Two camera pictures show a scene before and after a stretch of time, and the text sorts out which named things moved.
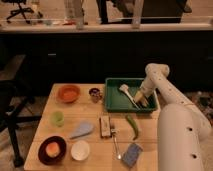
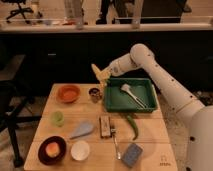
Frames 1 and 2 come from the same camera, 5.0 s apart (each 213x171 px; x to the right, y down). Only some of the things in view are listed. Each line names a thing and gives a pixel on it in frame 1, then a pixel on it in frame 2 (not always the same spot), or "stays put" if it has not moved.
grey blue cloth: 83,128 stays put
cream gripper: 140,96 -> 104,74
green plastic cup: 58,118 stays put
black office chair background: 21,10 stays put
